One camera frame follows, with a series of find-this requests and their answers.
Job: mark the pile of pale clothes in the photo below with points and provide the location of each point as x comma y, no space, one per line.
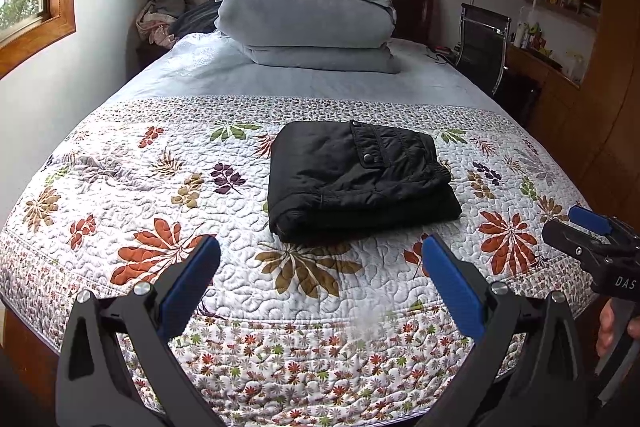
160,14

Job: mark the black mesh office chair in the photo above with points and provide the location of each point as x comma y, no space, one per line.
480,49

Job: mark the black jacket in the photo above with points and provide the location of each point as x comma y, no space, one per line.
340,177

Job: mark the wooden desk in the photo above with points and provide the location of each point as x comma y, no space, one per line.
542,77

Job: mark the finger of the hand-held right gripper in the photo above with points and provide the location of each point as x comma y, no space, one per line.
587,217
565,237

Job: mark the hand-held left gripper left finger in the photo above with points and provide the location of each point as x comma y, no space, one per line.
187,292

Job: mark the bed with floral quilt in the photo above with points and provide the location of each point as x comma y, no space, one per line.
150,132

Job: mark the clear plastic container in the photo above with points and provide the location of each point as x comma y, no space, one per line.
572,67

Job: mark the white bottle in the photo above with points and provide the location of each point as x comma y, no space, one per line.
521,32

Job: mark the grey pillow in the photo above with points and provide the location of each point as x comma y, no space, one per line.
305,17

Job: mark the person's right hand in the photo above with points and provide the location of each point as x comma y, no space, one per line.
607,327

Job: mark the green bottles and toys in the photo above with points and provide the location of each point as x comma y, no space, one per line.
539,41

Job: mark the dark blue cloth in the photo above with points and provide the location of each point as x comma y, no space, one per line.
197,19

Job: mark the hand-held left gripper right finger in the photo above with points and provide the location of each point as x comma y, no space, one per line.
452,289

